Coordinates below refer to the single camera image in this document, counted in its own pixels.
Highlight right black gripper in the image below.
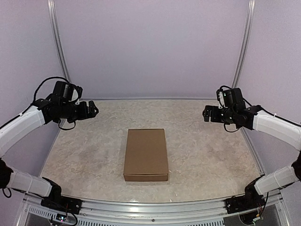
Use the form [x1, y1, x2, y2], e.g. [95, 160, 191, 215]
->
[203, 105, 236, 124]

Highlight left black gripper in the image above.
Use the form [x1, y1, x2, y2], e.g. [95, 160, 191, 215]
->
[61, 100, 98, 123]

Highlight brown cardboard box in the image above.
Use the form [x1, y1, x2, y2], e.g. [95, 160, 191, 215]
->
[123, 129, 169, 182]

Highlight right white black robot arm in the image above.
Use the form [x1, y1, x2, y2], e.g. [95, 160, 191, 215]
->
[202, 86, 301, 209]

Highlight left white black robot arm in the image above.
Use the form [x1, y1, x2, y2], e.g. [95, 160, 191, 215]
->
[0, 77, 99, 210]

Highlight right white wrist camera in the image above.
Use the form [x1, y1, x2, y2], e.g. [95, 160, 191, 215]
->
[216, 89, 225, 109]

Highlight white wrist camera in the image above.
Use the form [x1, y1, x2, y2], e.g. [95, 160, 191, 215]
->
[216, 89, 225, 109]
[70, 86, 83, 105]

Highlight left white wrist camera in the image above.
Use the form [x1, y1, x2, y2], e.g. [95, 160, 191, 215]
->
[70, 86, 83, 105]

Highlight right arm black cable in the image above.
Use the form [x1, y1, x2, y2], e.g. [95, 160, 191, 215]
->
[218, 85, 252, 132]

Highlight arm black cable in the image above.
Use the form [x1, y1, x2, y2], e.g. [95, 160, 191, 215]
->
[218, 85, 252, 132]
[32, 76, 78, 131]

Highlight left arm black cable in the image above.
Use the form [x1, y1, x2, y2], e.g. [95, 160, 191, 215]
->
[32, 76, 78, 131]

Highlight right aluminium side rail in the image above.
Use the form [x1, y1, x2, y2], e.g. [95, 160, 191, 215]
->
[241, 128, 265, 176]

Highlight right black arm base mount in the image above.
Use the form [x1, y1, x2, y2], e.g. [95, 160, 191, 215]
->
[224, 195, 265, 214]

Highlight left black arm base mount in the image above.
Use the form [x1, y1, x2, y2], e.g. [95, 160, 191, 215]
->
[40, 196, 83, 215]

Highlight left aluminium corner post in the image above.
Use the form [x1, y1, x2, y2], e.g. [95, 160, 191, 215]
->
[47, 0, 71, 81]

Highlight aluminium corner post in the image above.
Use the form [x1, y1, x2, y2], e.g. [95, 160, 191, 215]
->
[231, 0, 256, 88]
[47, 0, 71, 81]

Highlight right aluminium corner post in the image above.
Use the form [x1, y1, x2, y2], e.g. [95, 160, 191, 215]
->
[231, 0, 256, 88]

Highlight aluminium front frame rail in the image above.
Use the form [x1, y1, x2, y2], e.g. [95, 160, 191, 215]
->
[14, 190, 292, 226]

